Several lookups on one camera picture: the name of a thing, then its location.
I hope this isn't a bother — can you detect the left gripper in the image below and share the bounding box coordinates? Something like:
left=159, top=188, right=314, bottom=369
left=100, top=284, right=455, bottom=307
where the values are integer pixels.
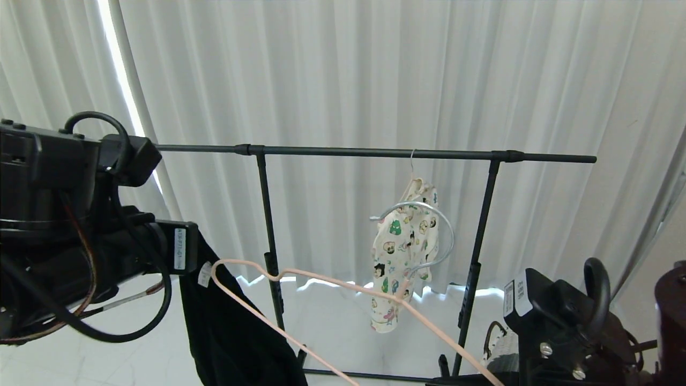
left=10, top=206, right=200, bottom=313

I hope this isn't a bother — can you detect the black garment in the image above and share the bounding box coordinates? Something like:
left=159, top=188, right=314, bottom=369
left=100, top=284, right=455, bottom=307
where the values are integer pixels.
left=178, top=231, right=310, bottom=386

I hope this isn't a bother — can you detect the cream printed garment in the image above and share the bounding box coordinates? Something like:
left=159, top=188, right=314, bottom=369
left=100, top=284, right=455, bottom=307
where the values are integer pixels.
left=369, top=178, right=441, bottom=334

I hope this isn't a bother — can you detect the pink clothes hanger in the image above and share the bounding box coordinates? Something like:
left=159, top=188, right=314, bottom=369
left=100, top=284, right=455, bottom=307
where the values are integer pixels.
left=399, top=149, right=436, bottom=202
left=210, top=201, right=505, bottom=386

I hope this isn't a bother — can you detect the black clothes rack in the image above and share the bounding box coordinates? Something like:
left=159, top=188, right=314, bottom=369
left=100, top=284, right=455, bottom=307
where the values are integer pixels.
left=154, top=143, right=598, bottom=383

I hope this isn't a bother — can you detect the white laundry basket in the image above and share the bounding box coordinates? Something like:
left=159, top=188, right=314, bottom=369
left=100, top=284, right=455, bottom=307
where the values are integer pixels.
left=481, top=320, right=521, bottom=373

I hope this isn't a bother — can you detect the white curtain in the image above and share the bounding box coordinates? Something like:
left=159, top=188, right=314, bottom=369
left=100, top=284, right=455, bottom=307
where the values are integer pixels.
left=0, top=0, right=686, bottom=301

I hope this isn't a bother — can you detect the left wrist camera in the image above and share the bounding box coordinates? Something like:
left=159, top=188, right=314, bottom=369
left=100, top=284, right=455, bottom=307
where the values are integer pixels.
left=98, top=134, right=163, bottom=188

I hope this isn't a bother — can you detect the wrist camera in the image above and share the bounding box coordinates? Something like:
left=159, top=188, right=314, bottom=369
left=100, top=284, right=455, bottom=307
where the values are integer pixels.
left=98, top=134, right=163, bottom=188
left=503, top=267, right=638, bottom=386

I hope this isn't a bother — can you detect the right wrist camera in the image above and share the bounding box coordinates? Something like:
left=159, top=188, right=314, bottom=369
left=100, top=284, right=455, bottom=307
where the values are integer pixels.
left=503, top=267, right=638, bottom=386

